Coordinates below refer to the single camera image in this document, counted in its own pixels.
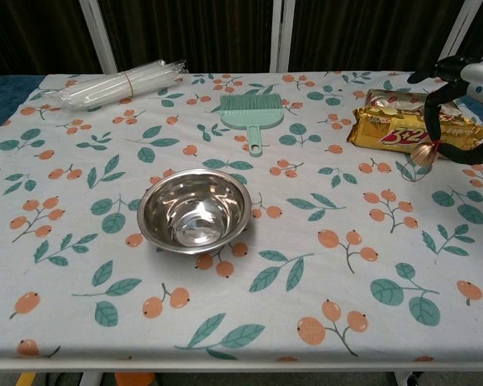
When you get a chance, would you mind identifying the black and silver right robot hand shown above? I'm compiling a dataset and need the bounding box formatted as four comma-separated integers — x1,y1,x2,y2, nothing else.
407,55,483,166

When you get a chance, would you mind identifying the brass bell with red string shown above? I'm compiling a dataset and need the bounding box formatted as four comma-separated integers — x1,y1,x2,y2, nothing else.
411,139,443,168

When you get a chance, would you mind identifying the silver and brown snack packet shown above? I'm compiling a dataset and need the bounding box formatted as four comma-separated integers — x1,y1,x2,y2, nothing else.
364,88,464,118

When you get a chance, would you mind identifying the gold cracker packet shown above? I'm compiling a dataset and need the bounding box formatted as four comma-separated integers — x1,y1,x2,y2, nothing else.
346,106,483,161

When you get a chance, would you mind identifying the mint green hand brush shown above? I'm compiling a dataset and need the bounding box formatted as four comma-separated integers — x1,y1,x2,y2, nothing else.
219,93,285,158

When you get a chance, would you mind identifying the dark pleated curtain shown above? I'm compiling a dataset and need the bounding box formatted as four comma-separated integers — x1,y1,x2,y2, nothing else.
0,0,483,80

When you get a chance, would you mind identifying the stainless steel bowl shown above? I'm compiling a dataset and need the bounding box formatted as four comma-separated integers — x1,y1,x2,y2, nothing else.
137,168,254,256

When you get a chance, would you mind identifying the floral fruit print tablecloth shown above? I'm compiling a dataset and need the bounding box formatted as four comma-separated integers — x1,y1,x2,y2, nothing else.
0,71,483,363

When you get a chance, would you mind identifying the bundle of clear plastic straws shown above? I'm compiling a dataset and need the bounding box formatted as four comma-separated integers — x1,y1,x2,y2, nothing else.
59,59,188,109

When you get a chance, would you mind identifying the orange object under table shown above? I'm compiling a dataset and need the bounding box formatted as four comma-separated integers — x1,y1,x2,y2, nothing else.
114,372,156,386

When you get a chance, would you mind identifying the white slanted frame post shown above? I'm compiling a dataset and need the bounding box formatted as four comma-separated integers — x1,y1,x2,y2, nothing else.
78,0,118,76
434,0,483,73

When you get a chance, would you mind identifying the white upright frame post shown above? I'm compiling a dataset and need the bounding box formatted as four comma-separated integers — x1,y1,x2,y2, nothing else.
268,0,297,74

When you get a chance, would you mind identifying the white table frame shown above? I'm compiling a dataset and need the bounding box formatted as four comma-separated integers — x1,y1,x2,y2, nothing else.
0,355,483,386

